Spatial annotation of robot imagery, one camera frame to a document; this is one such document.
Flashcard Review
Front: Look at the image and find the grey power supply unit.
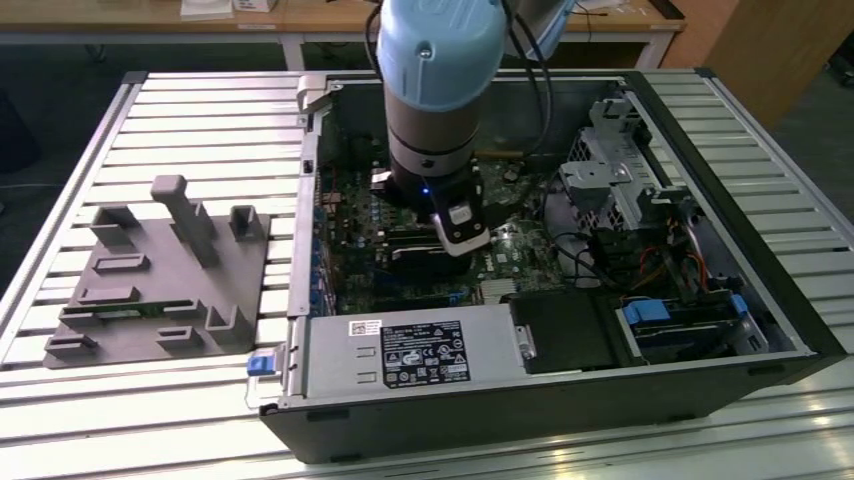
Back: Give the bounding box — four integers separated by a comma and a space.
287, 304, 528, 407

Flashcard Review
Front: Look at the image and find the grey parts rack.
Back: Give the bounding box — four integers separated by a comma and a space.
40, 174, 275, 371

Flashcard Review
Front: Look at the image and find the wooden cabinet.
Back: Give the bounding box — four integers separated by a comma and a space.
699, 0, 854, 132

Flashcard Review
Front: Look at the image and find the grey metal drive cage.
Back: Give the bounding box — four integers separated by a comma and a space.
556, 97, 676, 232

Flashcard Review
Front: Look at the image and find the green motherboard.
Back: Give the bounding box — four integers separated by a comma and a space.
312, 158, 592, 317

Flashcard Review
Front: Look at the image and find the black plastic shroud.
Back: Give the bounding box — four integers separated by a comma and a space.
510, 289, 630, 375

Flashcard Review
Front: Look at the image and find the wooden desk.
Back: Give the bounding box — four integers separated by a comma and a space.
0, 0, 688, 71

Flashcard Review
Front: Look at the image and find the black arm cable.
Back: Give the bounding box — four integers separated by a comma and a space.
496, 0, 559, 159

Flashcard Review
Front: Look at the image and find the black graphics card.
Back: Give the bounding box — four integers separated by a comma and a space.
387, 243, 472, 280

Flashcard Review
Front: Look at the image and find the orange yellow wire bundle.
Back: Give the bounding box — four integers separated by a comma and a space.
626, 243, 710, 297

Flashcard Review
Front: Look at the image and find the green RAM stick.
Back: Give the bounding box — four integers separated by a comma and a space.
83, 302, 172, 317

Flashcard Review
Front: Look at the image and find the blue case latch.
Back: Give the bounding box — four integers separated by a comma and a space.
245, 352, 279, 377

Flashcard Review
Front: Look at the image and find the black open PC case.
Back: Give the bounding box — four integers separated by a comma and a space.
257, 68, 848, 464

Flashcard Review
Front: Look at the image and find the blue disk carrier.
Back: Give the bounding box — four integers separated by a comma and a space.
619, 295, 675, 329

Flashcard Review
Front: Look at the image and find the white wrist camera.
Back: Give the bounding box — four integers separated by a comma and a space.
431, 198, 494, 259

